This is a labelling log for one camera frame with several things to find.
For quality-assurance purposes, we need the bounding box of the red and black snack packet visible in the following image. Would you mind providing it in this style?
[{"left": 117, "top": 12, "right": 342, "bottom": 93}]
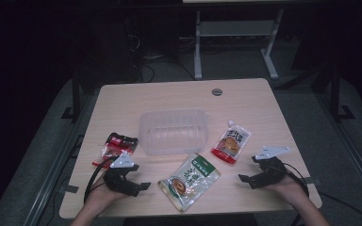
[{"left": 91, "top": 132, "right": 140, "bottom": 170}]

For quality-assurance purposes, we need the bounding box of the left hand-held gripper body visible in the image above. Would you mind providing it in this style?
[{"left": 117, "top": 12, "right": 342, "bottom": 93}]
[{"left": 103, "top": 152, "right": 141, "bottom": 198}]

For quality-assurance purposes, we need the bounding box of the person's left hand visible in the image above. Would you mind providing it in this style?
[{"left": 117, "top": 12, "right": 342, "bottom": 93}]
[{"left": 84, "top": 178, "right": 130, "bottom": 213}]

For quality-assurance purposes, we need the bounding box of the white metal desk frame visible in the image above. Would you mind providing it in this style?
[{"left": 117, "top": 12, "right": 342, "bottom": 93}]
[{"left": 182, "top": 0, "right": 286, "bottom": 81}]

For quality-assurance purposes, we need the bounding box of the green and white snack packet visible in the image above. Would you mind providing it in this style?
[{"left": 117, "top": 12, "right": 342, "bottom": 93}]
[{"left": 157, "top": 153, "right": 222, "bottom": 213}]

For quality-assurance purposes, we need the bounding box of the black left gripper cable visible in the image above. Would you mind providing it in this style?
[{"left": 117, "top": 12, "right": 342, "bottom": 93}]
[{"left": 83, "top": 155, "right": 118, "bottom": 204}]

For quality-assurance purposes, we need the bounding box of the person's right hand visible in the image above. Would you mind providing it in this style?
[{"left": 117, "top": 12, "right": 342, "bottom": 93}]
[{"left": 265, "top": 174, "right": 309, "bottom": 206}]

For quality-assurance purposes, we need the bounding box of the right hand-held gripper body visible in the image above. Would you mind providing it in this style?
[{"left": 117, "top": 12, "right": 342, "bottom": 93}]
[{"left": 248, "top": 145, "right": 290, "bottom": 190}]

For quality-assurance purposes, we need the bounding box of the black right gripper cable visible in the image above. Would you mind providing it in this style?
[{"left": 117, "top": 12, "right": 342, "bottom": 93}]
[{"left": 281, "top": 162, "right": 311, "bottom": 226}]

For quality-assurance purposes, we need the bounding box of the black metal stand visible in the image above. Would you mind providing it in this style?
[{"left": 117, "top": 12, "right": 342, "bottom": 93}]
[
  {"left": 60, "top": 71, "right": 83, "bottom": 123},
  {"left": 329, "top": 64, "right": 356, "bottom": 122}
]

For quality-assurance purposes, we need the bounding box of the clear plastic container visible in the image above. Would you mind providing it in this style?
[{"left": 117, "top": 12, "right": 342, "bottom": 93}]
[{"left": 138, "top": 107, "right": 210, "bottom": 157}]

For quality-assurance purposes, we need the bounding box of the white and red spout pouch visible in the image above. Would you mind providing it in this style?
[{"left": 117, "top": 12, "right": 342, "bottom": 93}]
[{"left": 210, "top": 120, "right": 253, "bottom": 165}]

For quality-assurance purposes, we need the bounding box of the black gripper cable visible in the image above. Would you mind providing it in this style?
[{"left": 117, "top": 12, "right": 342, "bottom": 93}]
[
  {"left": 83, "top": 155, "right": 118, "bottom": 204},
  {"left": 281, "top": 162, "right": 311, "bottom": 226}
]

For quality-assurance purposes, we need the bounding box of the black floor cable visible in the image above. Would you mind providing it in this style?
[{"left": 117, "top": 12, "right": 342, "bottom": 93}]
[
  {"left": 138, "top": 56, "right": 196, "bottom": 83},
  {"left": 319, "top": 191, "right": 362, "bottom": 226}
]

